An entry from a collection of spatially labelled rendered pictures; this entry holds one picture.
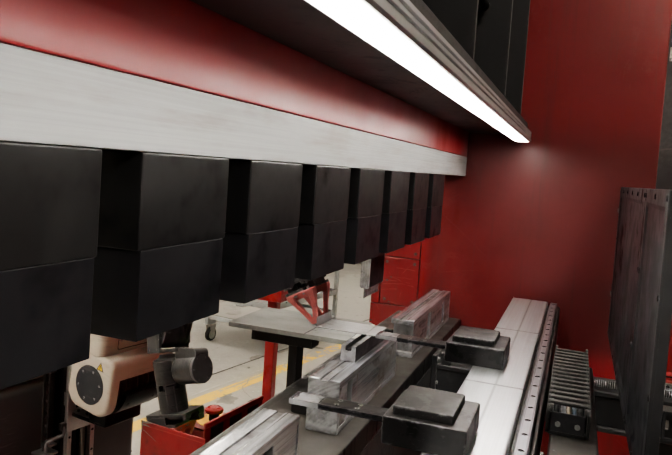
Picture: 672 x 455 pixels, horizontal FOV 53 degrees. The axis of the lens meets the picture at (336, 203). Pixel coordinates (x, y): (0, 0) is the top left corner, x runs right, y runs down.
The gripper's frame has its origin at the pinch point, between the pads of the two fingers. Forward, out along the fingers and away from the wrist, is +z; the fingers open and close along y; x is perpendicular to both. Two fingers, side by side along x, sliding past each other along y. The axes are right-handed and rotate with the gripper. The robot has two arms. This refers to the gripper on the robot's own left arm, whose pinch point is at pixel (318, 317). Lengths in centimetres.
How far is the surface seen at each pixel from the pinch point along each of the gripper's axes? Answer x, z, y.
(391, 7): -55, -21, -84
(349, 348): -9.3, 7.4, -11.8
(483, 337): -32.7, 14.8, -4.2
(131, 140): -32, -21, -88
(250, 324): 10.4, -4.0, -10.2
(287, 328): 3.6, -0.4, -8.4
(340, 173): -29, -20, -36
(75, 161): -31, -19, -94
